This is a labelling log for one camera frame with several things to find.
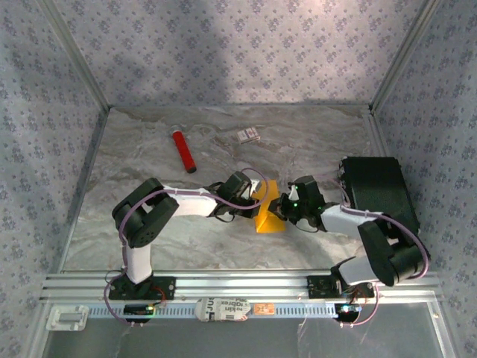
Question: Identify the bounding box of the red cylinder tube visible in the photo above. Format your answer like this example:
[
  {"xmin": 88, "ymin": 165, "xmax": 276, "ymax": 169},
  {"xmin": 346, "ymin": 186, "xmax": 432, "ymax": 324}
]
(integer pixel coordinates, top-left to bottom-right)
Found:
[{"xmin": 170, "ymin": 125, "xmax": 198, "ymax": 175}]

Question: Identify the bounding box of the orange paper sheet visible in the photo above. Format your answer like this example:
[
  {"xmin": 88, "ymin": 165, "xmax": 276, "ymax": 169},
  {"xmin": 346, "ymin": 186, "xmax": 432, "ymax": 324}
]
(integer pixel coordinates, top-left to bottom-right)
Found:
[{"xmin": 253, "ymin": 180, "xmax": 288, "ymax": 234}]

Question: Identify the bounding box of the black right controller board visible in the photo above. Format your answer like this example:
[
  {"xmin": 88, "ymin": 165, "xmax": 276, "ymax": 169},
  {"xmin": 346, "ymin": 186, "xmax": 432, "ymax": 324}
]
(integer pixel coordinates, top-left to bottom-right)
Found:
[{"xmin": 334, "ymin": 304, "xmax": 362, "ymax": 324}]

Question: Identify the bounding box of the aluminium frame post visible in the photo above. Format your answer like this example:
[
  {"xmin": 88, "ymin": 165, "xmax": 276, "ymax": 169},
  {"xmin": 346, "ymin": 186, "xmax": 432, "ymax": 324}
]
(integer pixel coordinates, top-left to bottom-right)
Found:
[{"xmin": 368, "ymin": 0, "xmax": 444, "ymax": 113}]

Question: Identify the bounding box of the slotted cable duct strip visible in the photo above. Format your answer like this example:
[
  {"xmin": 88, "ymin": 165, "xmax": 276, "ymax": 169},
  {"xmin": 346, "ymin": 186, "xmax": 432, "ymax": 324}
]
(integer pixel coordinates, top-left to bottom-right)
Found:
[{"xmin": 87, "ymin": 302, "xmax": 338, "ymax": 321}]

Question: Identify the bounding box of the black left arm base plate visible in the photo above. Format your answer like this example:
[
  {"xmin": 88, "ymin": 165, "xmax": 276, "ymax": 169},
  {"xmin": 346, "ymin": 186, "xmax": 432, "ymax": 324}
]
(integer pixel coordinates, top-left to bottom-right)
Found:
[{"xmin": 108, "ymin": 276, "xmax": 177, "ymax": 301}]

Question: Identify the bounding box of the black controller board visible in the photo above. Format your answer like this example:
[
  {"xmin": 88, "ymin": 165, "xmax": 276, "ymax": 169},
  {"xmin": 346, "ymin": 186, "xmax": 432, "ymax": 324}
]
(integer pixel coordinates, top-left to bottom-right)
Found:
[
  {"xmin": 124, "ymin": 304, "xmax": 156, "ymax": 316},
  {"xmin": 334, "ymin": 304, "xmax": 362, "ymax": 324}
]

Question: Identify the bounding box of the small printed card box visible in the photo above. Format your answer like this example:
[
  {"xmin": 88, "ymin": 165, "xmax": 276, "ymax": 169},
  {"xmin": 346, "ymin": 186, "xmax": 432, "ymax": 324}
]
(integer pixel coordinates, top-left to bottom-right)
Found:
[{"xmin": 236, "ymin": 126, "xmax": 261, "ymax": 145}]

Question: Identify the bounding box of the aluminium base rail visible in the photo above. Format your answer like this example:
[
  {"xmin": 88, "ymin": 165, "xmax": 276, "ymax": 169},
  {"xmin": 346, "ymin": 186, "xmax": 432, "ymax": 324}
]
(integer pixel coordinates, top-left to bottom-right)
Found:
[{"xmin": 40, "ymin": 271, "xmax": 444, "ymax": 304}]

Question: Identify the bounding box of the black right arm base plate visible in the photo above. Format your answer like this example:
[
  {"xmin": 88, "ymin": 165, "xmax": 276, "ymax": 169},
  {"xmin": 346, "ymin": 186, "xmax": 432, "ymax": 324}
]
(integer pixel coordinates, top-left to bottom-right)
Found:
[{"xmin": 307, "ymin": 274, "xmax": 376, "ymax": 299}]

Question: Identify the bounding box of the black left controller board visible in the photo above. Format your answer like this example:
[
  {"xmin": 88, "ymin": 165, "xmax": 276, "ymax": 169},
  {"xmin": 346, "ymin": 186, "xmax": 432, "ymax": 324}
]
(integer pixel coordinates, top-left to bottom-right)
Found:
[{"xmin": 124, "ymin": 304, "xmax": 156, "ymax": 316}]

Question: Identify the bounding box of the white plastic bracket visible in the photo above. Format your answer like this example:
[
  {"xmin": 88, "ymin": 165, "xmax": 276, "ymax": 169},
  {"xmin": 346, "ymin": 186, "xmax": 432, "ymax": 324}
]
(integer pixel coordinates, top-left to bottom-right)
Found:
[{"xmin": 46, "ymin": 305, "xmax": 89, "ymax": 332}]

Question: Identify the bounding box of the black hard case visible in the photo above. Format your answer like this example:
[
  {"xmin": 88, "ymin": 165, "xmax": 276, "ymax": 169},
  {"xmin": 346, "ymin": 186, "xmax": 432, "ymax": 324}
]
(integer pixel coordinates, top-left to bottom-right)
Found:
[{"xmin": 339, "ymin": 156, "xmax": 421, "ymax": 236}]

